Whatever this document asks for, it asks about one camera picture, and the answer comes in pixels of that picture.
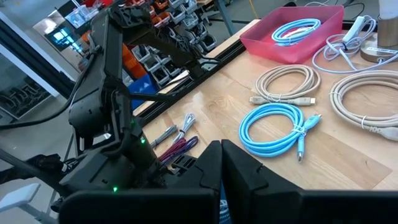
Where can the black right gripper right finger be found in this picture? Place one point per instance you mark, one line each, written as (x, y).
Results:
(248, 186)

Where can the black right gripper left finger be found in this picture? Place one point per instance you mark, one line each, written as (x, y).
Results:
(205, 174)

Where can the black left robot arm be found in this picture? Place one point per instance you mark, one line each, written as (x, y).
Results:
(105, 68)

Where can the blue storage bin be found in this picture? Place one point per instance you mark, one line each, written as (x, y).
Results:
(144, 88)

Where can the white plastic object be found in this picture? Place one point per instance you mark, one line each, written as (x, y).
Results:
(18, 194)

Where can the parts bin shelf rack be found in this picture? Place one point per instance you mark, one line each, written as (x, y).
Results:
(161, 73)

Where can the red plastic bin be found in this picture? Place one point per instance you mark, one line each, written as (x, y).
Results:
(280, 53)

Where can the grey metal table leg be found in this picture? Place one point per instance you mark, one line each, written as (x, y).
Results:
(225, 15)

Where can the brass table lamp white shade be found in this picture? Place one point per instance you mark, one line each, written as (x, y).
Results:
(385, 34)

